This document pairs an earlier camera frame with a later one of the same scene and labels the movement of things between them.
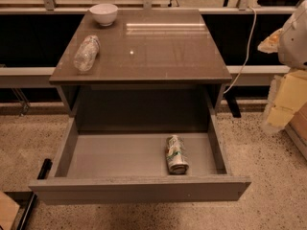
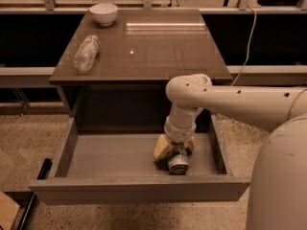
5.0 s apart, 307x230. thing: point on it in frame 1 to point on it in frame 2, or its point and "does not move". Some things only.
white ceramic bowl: (105, 13) does not move
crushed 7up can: (177, 155) does not move
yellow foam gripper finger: (271, 43) to (179, 134)
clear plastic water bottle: (86, 54) does not move
